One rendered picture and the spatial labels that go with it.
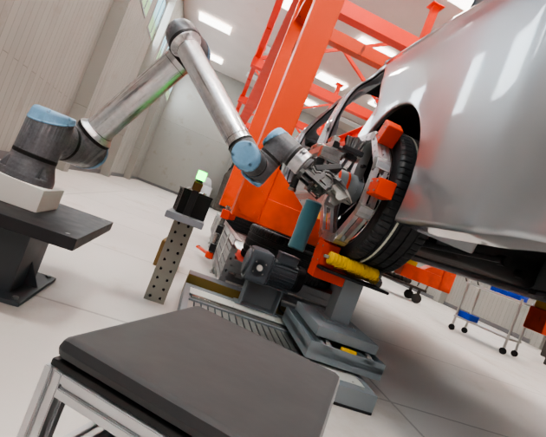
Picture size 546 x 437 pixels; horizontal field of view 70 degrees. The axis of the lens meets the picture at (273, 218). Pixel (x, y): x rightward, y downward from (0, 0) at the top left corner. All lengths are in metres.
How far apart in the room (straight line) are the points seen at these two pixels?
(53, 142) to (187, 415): 1.27
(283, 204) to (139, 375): 1.84
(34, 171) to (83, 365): 1.12
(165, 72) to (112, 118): 0.27
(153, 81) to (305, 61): 1.04
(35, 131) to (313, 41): 1.54
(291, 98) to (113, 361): 1.98
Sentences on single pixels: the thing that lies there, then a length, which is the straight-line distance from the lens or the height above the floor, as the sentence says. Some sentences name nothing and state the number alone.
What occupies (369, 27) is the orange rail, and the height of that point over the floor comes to 3.23.
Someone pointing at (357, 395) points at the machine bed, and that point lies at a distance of 1.70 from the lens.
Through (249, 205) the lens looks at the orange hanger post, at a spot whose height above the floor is 0.60.
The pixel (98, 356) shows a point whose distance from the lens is 0.56.
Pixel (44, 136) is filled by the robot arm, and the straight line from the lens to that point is 1.61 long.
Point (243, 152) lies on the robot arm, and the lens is 1.26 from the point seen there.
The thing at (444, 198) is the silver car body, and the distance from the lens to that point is 1.35.
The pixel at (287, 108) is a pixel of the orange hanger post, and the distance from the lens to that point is 2.32.
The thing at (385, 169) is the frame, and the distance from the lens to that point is 1.70.
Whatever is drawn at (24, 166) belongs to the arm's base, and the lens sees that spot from 1.61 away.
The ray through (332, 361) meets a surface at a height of 0.11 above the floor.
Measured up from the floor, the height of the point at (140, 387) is 0.33.
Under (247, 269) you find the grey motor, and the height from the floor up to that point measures 0.29.
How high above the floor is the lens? 0.57
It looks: level
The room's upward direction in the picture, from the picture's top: 21 degrees clockwise
